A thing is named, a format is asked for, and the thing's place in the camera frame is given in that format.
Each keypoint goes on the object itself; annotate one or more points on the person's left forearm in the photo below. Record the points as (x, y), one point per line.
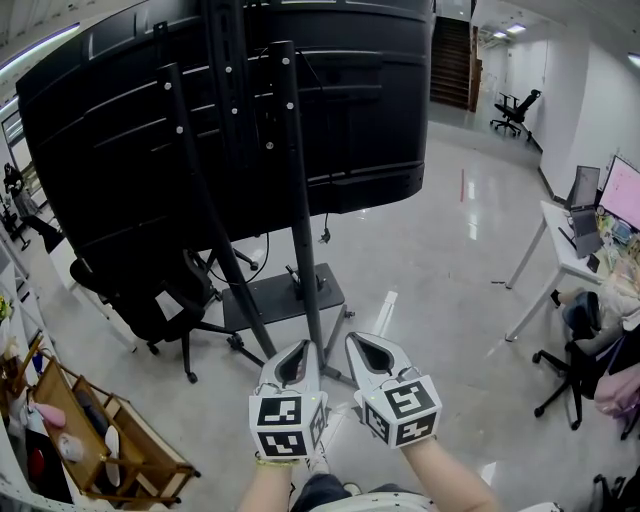
(267, 487)

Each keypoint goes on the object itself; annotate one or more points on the pink bag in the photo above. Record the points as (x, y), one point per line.
(617, 392)

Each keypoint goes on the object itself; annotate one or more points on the ceiling light panel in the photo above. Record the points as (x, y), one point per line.
(516, 28)
(499, 34)

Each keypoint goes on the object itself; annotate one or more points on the wooden shelf cart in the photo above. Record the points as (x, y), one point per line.
(125, 440)

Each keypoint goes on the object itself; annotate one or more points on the white metal rack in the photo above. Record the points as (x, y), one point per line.
(12, 350)

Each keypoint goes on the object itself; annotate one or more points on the person's blue jeans leg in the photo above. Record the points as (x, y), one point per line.
(320, 492)

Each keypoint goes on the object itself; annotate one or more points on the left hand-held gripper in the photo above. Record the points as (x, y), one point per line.
(280, 412)

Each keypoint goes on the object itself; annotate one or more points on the pink soft pouch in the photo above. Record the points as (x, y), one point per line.
(50, 414)

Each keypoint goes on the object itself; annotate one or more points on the person's white shoe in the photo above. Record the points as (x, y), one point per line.
(318, 457)

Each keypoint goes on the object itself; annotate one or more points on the black mesh office chair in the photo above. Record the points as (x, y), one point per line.
(150, 300)

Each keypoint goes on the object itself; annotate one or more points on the large black screen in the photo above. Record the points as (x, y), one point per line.
(125, 150)

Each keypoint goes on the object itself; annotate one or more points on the black office chair with headrest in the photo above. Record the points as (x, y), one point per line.
(517, 110)

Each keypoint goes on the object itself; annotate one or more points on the white desk with metal legs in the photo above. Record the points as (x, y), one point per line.
(555, 235)

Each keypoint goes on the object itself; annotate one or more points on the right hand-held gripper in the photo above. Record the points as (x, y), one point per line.
(405, 405)

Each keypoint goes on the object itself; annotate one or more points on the black phone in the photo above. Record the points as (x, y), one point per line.
(593, 263)

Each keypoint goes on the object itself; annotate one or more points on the grey open laptop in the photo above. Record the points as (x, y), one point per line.
(585, 220)

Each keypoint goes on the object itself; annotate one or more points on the black swivel chair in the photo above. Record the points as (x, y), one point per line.
(575, 370)

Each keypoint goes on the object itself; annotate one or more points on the black screen stand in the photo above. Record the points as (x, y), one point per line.
(295, 200)

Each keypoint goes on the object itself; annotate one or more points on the person's white patterned shirt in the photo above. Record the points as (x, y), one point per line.
(390, 502)

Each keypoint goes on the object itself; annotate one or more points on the monitor with pink display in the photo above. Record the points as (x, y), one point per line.
(622, 192)

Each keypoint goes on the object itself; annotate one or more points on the person's right forearm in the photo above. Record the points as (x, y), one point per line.
(450, 480)

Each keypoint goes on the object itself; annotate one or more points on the dark wooden staircase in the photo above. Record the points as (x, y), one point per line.
(450, 60)

